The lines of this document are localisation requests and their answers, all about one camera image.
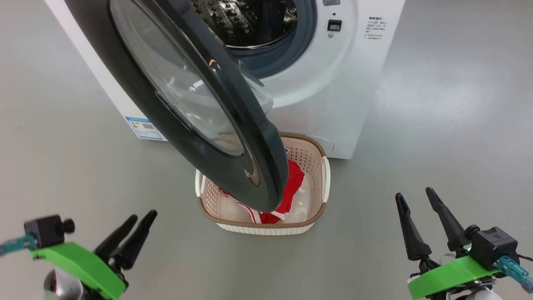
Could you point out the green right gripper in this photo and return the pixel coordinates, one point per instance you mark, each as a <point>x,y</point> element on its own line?
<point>449,277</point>

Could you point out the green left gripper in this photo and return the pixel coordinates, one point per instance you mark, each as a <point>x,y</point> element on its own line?
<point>79,266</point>

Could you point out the red white striped garment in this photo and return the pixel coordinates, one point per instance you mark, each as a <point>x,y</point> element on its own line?
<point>293,179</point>

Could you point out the black round washing machine door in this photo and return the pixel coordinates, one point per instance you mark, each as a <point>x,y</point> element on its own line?
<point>266,166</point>

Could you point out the cream laundry basket brown rim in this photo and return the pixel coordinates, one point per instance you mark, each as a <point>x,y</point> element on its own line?
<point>266,228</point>

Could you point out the white front-load washing machine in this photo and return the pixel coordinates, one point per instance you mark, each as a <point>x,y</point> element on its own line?
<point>354,83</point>

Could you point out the black door latch socket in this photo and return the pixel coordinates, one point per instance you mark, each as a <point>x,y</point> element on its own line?
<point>334,25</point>

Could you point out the grey rubber door gasket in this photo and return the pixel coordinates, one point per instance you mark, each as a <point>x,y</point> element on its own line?
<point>306,37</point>

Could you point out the blue energy label sticker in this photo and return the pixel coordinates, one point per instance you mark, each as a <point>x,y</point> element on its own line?
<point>143,128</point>

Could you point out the round white filter cover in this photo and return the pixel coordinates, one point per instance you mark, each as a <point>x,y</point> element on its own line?
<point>325,145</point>

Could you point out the perforated steel washer drum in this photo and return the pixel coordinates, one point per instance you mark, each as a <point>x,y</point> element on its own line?
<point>250,21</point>

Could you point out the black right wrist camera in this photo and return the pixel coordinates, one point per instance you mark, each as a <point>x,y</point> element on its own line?
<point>493,246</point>

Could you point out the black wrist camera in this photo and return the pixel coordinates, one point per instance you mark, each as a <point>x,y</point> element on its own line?
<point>493,246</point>
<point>46,231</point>

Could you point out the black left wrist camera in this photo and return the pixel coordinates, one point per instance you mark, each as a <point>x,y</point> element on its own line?
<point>46,231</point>

